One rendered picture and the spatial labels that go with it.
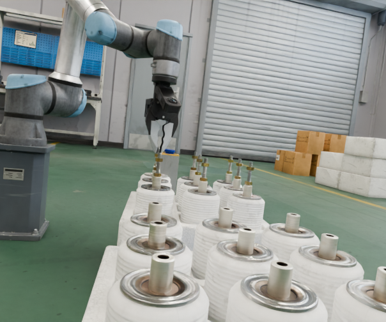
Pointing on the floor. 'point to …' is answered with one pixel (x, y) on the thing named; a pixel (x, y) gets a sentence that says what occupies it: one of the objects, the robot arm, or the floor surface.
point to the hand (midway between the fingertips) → (159, 149)
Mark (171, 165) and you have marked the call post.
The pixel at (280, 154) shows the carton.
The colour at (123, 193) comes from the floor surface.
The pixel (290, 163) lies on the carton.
